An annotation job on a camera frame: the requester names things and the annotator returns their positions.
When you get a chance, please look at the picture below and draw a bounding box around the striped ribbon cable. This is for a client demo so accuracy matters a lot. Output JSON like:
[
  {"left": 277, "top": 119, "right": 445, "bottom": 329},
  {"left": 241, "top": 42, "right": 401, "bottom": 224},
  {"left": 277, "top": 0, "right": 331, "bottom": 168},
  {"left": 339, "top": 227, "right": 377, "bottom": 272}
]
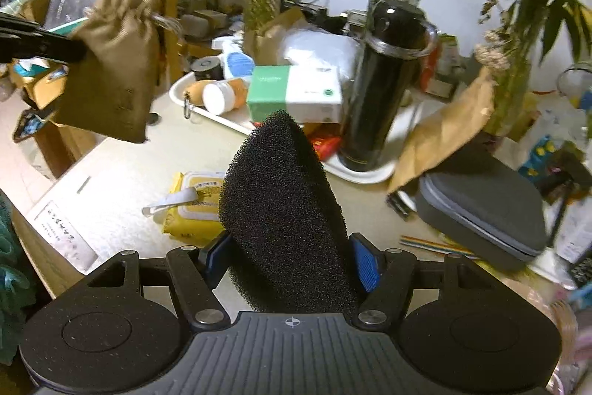
[{"left": 400, "top": 235, "right": 478, "bottom": 260}]

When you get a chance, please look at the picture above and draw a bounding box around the black foam sponge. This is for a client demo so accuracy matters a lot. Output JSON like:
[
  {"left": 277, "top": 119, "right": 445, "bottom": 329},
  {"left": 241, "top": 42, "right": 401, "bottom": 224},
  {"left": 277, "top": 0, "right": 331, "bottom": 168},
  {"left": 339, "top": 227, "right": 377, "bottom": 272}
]
[{"left": 218, "top": 110, "right": 361, "bottom": 313}]

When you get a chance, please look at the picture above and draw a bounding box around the cardboard box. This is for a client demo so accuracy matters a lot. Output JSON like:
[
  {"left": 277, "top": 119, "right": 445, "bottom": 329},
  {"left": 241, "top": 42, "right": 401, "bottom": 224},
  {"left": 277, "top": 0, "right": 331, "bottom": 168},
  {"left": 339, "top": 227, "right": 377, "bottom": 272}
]
[{"left": 0, "top": 187, "right": 100, "bottom": 298}]

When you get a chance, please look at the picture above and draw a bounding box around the white jar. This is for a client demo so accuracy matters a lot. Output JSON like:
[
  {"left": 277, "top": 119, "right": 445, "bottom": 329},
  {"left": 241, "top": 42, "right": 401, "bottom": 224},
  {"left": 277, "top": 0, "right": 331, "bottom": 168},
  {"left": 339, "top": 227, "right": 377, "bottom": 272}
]
[{"left": 202, "top": 80, "right": 242, "bottom": 115}]

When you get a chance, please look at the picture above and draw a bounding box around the clear plastic bag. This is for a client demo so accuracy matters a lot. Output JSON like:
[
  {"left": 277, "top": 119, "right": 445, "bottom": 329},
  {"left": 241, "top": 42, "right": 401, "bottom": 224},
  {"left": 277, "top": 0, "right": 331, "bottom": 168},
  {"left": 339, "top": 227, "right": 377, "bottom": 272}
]
[{"left": 499, "top": 279, "right": 592, "bottom": 395}]

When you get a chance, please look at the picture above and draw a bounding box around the brown paper bag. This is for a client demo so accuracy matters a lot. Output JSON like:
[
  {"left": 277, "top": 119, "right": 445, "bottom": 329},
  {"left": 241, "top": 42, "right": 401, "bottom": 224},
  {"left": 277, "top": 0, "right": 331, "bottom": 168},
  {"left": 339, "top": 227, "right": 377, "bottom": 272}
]
[{"left": 387, "top": 68, "right": 498, "bottom": 194}]

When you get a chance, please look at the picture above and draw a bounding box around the grey zip case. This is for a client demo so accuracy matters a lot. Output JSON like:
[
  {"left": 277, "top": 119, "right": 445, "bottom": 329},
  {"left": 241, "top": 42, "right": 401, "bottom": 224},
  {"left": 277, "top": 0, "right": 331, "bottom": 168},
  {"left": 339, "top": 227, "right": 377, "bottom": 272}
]
[{"left": 414, "top": 145, "right": 549, "bottom": 273}]

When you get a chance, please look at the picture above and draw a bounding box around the yellow wet wipes packet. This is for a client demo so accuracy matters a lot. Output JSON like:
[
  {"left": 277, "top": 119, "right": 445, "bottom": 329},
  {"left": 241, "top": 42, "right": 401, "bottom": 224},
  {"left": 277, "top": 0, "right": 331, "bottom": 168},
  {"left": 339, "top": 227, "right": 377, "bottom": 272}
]
[{"left": 142, "top": 170, "right": 228, "bottom": 244}]

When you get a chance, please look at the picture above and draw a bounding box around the brown burlap pouch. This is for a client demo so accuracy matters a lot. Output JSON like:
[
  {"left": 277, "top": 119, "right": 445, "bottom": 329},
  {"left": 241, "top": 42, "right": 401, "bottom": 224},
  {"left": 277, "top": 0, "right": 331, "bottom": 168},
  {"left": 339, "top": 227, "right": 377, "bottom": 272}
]
[{"left": 55, "top": 0, "right": 182, "bottom": 144}]

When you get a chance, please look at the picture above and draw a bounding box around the black round jar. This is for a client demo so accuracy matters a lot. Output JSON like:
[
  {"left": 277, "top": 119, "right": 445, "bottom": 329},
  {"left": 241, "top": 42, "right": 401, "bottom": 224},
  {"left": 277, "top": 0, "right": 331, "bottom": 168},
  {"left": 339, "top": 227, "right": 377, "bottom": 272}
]
[{"left": 192, "top": 57, "right": 225, "bottom": 82}]

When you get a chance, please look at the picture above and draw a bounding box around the brown bottle with carabiner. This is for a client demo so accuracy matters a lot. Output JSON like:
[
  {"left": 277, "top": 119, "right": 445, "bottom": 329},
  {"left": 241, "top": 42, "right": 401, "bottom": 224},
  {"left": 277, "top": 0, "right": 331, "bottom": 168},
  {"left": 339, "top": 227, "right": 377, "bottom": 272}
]
[{"left": 182, "top": 78, "right": 246, "bottom": 119}]

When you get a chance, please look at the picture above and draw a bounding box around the green and white box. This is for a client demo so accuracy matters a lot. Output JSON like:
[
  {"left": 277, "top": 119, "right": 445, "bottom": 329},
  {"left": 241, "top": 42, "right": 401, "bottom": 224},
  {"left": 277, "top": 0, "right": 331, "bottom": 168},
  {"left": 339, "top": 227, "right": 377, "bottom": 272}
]
[{"left": 246, "top": 66, "right": 344, "bottom": 124}]

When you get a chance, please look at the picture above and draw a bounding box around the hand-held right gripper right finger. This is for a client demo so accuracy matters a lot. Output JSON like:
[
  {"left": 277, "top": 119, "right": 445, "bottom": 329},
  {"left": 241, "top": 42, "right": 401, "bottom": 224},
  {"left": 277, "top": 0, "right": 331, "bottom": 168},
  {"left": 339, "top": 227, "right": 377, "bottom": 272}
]
[{"left": 347, "top": 232, "right": 498, "bottom": 329}]

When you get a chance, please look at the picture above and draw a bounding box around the black thermos bottle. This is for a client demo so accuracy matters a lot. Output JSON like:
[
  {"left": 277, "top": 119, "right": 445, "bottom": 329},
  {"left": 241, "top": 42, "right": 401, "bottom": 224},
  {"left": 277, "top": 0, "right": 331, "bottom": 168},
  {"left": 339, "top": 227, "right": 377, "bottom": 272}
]
[{"left": 337, "top": 0, "right": 438, "bottom": 173}]

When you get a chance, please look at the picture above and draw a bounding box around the blue and white packet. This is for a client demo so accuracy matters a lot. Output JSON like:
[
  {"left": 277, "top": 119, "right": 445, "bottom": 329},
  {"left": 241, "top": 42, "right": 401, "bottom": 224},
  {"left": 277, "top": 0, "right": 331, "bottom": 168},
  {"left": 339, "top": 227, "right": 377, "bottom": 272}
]
[{"left": 221, "top": 41, "right": 256, "bottom": 80}]

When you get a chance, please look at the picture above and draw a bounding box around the glass vase with bamboo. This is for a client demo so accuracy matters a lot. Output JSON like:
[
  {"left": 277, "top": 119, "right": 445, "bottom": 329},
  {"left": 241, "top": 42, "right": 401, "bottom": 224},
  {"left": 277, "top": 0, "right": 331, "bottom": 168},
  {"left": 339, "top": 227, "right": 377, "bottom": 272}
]
[{"left": 462, "top": 0, "right": 592, "bottom": 139}]

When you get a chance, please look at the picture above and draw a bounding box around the red packet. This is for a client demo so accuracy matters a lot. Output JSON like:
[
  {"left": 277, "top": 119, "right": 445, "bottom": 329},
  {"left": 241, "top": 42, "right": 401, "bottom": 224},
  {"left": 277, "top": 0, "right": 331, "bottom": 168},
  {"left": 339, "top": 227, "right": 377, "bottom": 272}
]
[{"left": 309, "top": 124, "right": 344, "bottom": 161}]

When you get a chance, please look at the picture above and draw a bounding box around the teal fuzzy cloth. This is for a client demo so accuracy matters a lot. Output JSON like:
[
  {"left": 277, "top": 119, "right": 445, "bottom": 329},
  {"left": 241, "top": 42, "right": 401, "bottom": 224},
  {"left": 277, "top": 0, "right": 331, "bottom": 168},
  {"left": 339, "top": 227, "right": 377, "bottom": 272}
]
[{"left": 0, "top": 194, "right": 38, "bottom": 359}]

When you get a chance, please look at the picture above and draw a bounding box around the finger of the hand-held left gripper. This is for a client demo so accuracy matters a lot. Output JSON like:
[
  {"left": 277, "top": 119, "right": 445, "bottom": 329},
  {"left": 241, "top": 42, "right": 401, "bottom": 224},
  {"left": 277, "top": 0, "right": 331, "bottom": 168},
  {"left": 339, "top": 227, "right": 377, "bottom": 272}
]
[{"left": 0, "top": 13, "right": 90, "bottom": 65}]

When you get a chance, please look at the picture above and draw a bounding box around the colourful printed packet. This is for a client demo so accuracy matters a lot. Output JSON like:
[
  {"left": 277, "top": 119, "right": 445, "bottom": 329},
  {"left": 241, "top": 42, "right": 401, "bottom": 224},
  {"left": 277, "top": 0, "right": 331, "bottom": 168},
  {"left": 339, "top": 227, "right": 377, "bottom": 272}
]
[{"left": 518, "top": 135, "right": 561, "bottom": 184}]

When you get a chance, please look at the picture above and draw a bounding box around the white tray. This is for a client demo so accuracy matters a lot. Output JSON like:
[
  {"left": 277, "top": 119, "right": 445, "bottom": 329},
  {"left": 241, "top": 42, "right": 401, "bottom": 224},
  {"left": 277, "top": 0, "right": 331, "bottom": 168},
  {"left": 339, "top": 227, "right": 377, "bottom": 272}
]
[{"left": 169, "top": 71, "right": 417, "bottom": 185}]

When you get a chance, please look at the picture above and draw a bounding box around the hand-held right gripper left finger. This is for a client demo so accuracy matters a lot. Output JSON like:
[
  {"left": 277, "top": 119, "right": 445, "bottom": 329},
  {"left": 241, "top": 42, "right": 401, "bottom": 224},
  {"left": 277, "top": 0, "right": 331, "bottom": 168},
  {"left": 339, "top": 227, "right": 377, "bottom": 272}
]
[{"left": 85, "top": 231, "right": 234, "bottom": 329}]

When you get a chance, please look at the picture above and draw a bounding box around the small black clip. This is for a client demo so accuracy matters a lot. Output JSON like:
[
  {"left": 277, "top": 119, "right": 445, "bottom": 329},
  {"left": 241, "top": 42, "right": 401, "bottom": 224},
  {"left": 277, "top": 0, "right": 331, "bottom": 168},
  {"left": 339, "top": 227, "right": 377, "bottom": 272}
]
[{"left": 386, "top": 190, "right": 418, "bottom": 221}]

